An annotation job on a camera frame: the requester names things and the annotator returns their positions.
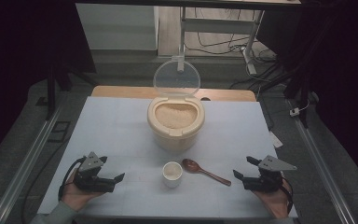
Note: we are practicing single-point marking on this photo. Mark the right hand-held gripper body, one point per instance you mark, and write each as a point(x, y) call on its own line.
point(267, 182)

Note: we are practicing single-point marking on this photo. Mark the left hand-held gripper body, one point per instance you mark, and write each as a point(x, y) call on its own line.
point(90, 179)

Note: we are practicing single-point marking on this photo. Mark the brown wooden spoon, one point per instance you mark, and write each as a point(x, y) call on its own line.
point(191, 165)

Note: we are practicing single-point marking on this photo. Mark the white cup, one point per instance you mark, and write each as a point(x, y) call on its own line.
point(172, 182)

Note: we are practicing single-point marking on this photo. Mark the cream rice container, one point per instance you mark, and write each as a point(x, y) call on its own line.
point(175, 141)

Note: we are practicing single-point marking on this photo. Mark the rice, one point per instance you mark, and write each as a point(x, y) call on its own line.
point(175, 116)

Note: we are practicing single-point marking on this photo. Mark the person's right hand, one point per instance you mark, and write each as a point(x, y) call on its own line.
point(276, 203)

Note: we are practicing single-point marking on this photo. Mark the person's left hand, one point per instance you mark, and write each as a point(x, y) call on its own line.
point(74, 199)

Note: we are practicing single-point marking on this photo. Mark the white paper tag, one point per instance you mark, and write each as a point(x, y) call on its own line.
point(276, 140)

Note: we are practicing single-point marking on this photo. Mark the white table sheet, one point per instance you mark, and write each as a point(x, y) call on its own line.
point(115, 130)

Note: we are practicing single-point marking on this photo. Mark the small white box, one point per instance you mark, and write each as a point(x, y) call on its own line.
point(294, 112)

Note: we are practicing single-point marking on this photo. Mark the black tripod stand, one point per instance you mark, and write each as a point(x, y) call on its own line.
point(304, 93)
point(51, 93)

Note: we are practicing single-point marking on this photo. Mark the clear container lid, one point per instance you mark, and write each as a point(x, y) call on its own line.
point(176, 79)

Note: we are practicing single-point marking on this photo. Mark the dark curtain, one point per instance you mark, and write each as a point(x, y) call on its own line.
point(345, 62)
point(18, 62)

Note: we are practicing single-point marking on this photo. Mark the white-legged desk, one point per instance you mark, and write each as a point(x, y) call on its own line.
point(217, 25)

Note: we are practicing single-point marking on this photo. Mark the black floor bracket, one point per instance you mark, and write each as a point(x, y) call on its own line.
point(59, 130)

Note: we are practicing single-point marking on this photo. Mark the aluminium rail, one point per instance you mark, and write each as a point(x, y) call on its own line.
point(28, 161)
point(320, 168)

